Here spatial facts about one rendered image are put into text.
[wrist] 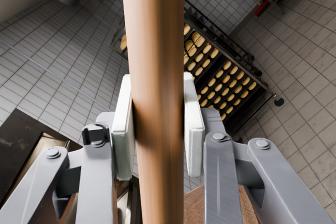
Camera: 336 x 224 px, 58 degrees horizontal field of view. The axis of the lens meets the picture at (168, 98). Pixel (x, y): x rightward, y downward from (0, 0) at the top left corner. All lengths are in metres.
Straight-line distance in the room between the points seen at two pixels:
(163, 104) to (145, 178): 0.06
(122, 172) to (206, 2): 5.14
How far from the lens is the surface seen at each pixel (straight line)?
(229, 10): 5.36
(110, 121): 0.17
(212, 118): 0.16
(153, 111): 0.16
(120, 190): 2.29
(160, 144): 0.18
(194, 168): 0.16
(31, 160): 1.92
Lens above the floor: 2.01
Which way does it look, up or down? 19 degrees down
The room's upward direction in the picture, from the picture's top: 55 degrees counter-clockwise
